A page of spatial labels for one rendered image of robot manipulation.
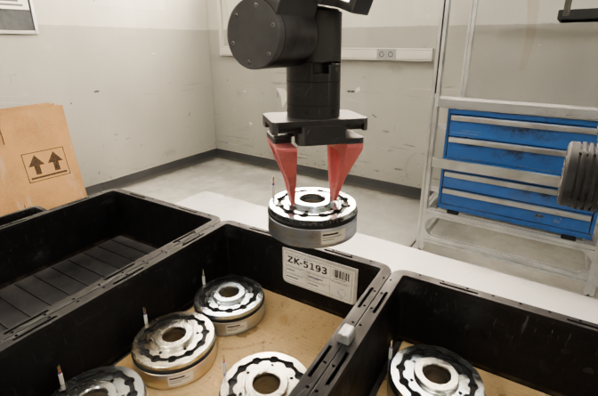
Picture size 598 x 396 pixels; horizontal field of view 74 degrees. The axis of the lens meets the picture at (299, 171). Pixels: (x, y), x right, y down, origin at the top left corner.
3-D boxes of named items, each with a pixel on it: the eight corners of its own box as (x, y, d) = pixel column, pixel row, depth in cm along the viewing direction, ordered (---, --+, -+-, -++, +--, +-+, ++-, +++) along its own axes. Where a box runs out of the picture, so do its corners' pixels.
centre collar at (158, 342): (175, 319, 54) (175, 315, 54) (202, 333, 52) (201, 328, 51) (145, 342, 50) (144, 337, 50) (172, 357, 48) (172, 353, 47)
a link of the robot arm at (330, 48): (352, 2, 40) (304, 4, 43) (318, -5, 35) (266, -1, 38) (350, 71, 43) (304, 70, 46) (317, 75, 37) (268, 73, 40)
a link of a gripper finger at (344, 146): (362, 207, 44) (366, 124, 41) (299, 214, 42) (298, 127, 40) (341, 188, 50) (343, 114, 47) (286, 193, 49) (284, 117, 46)
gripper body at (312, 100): (368, 135, 42) (372, 62, 40) (272, 141, 39) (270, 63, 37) (346, 124, 48) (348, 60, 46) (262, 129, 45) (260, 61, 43)
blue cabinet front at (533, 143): (437, 206, 227) (448, 108, 210) (591, 239, 190) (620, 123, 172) (435, 207, 225) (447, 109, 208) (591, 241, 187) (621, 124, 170)
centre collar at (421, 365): (421, 354, 48) (422, 350, 48) (464, 373, 45) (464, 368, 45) (407, 382, 44) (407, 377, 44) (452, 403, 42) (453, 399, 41)
